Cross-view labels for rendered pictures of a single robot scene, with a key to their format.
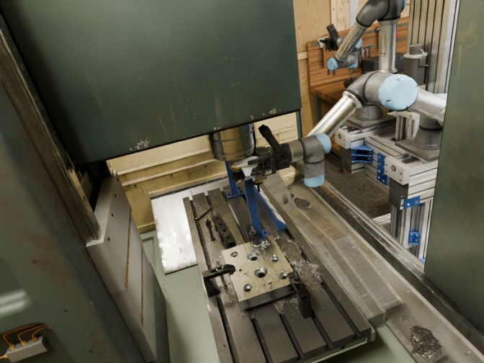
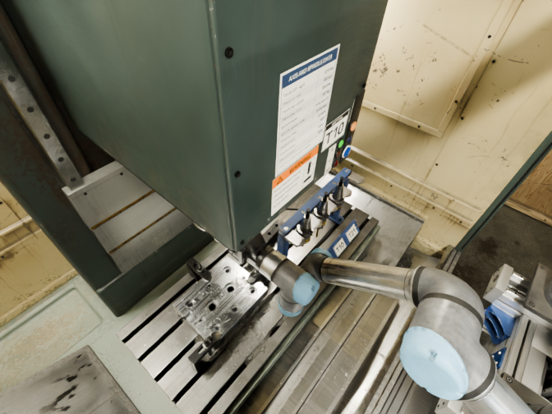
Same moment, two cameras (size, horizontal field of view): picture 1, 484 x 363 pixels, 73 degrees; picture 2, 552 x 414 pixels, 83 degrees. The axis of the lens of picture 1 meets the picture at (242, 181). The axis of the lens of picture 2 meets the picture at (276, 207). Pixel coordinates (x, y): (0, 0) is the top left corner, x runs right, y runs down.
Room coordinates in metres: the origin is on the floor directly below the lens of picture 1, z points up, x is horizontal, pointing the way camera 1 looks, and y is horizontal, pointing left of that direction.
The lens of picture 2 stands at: (0.75, -0.53, 2.13)
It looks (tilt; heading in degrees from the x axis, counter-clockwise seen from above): 48 degrees down; 48
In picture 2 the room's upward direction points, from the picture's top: 3 degrees clockwise
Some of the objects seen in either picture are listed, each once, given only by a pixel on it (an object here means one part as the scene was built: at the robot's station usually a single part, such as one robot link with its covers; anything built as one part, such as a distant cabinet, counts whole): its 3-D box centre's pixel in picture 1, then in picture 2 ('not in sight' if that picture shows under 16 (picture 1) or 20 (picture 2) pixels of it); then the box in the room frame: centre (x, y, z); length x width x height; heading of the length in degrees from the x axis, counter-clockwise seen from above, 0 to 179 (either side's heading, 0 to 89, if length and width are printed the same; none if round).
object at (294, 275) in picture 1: (298, 289); (206, 349); (0.82, -0.12, 0.97); 0.13 x 0.03 x 0.15; 10
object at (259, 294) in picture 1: (258, 269); (222, 299); (0.97, 0.00, 0.97); 0.29 x 0.23 x 0.05; 10
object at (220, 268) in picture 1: (220, 276); (200, 272); (0.96, 0.16, 0.97); 0.13 x 0.03 x 0.15; 100
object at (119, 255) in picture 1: (130, 260); (150, 205); (0.93, 0.44, 1.16); 0.48 x 0.05 x 0.51; 10
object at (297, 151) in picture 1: (292, 150); (273, 264); (1.05, -0.20, 1.41); 0.08 x 0.05 x 0.08; 10
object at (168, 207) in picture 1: (229, 220); (316, 230); (1.65, 0.12, 0.75); 0.89 x 0.70 x 0.26; 100
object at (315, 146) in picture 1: (312, 146); (295, 282); (1.06, -0.27, 1.40); 0.11 x 0.08 x 0.09; 100
